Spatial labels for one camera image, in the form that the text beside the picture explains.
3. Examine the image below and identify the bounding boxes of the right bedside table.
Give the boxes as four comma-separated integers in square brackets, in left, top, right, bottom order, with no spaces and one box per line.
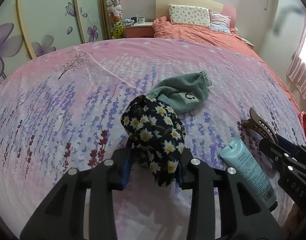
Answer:
[241,37,254,50]

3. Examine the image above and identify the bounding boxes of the pink striped pillow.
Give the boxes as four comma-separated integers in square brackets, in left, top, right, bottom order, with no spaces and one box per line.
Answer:
[209,10,231,35]

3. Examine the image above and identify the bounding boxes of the green terry sock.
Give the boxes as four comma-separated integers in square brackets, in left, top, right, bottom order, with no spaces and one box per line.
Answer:
[147,71,212,113]

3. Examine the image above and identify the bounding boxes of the cream pink headboard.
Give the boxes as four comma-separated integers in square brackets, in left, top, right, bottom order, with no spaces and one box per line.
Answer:
[155,0,238,29]

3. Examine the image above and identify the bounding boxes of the white mug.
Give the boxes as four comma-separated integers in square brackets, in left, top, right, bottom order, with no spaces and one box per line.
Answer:
[138,17,145,23]

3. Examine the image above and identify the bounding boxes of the pink floral bed sheet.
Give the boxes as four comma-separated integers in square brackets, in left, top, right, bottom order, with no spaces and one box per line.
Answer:
[0,38,306,239]

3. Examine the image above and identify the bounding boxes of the floral sliding wardrobe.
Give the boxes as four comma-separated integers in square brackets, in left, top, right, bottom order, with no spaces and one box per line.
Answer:
[0,0,106,83]

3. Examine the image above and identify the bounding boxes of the pink nightstand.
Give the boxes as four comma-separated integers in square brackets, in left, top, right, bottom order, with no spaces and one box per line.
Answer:
[125,22,154,38]

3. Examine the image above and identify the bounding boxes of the teal cosmetic tube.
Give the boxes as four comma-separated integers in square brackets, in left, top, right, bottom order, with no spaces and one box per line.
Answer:
[220,137,278,212]

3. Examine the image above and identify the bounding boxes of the floral white pillow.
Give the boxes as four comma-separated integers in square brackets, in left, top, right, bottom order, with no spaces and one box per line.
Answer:
[169,4,210,28]

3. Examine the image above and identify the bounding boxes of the pink curtain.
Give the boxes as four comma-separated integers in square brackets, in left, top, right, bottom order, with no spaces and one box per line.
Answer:
[287,12,306,102]

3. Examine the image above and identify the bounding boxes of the brown hair clip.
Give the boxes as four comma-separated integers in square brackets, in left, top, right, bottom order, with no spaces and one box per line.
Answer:
[241,107,279,145]

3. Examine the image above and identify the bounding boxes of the plush toy column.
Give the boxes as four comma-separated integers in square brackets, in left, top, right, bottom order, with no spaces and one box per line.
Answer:
[106,0,124,39]

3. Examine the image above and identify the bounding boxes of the black daisy print cloth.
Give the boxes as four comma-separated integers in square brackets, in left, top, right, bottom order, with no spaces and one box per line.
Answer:
[120,95,186,187]

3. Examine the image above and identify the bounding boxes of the coral orange duvet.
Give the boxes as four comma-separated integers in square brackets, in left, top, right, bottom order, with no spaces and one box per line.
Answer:
[152,16,265,63]

